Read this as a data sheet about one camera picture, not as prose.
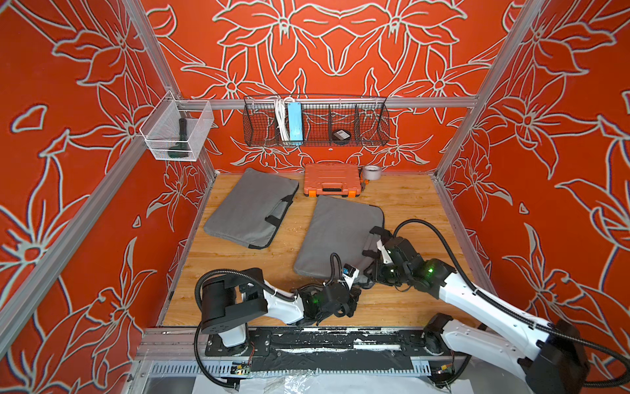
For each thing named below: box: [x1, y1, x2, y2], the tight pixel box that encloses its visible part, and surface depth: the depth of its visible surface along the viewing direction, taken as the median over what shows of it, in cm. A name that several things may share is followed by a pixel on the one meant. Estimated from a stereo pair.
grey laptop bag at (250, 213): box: [203, 167, 300, 250], surface depth 103 cm
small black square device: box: [331, 128, 352, 146], surface depth 97 cm
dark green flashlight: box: [167, 118, 190, 159], surface depth 81 cm
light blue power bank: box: [287, 101, 304, 142], surface depth 92 cm
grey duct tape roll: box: [363, 164, 383, 181], surface depth 119 cm
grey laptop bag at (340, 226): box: [293, 195, 385, 280], surface depth 97 cm
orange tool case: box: [302, 162, 362, 199], surface depth 115 cm
